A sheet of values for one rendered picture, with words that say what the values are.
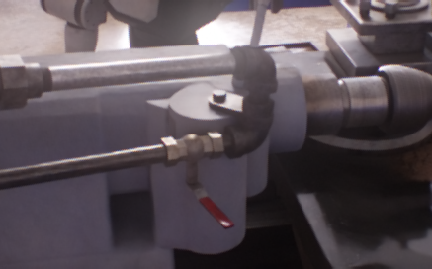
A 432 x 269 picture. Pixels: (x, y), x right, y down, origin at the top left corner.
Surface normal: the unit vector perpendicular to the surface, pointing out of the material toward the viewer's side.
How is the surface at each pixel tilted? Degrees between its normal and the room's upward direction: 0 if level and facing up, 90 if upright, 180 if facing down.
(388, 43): 90
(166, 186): 78
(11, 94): 101
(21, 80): 56
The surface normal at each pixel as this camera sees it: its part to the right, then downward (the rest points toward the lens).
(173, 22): 0.14, 0.68
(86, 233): 0.15, 0.07
